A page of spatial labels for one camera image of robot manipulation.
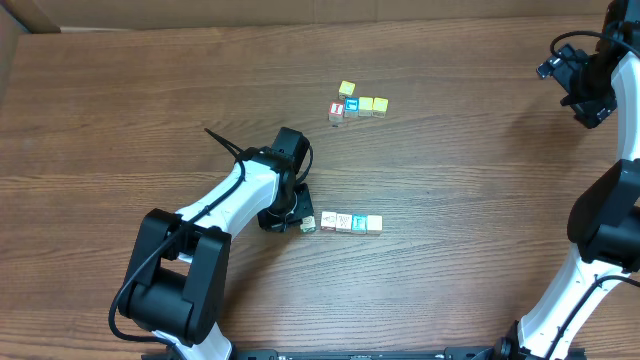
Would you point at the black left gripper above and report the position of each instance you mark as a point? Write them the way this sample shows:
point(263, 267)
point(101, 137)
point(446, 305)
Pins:
point(304, 204)

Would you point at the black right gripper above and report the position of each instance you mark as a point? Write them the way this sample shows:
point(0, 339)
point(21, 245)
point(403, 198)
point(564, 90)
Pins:
point(567, 73)

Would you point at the white block green side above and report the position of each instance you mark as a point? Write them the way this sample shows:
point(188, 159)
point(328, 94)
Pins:
point(308, 224)

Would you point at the white block red side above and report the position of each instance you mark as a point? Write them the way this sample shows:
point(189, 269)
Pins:
point(328, 221)

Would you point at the white letter W block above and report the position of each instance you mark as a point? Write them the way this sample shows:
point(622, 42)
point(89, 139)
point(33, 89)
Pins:
point(343, 222)

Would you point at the blue letter P block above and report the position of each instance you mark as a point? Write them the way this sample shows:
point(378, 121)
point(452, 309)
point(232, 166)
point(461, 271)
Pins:
point(359, 224)

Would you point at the lone yellow block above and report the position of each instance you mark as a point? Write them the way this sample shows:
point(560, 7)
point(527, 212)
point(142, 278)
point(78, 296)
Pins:
point(374, 224)

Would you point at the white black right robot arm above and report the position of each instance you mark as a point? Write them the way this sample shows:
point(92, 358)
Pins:
point(603, 225)

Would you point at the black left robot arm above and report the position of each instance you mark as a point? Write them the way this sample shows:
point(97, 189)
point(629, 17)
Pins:
point(173, 290)

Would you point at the red letter I block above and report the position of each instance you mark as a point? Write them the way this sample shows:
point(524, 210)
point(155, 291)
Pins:
point(336, 112)

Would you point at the yellow block middle row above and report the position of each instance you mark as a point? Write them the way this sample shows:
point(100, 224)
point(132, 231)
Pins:
point(365, 108)

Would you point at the yellow block far top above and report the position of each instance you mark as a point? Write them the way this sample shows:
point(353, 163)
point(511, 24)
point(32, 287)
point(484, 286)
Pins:
point(346, 89)

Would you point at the yellow block row end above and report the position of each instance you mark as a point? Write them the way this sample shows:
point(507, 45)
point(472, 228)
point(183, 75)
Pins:
point(380, 107)

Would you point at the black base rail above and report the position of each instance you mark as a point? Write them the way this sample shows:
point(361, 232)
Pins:
point(450, 353)

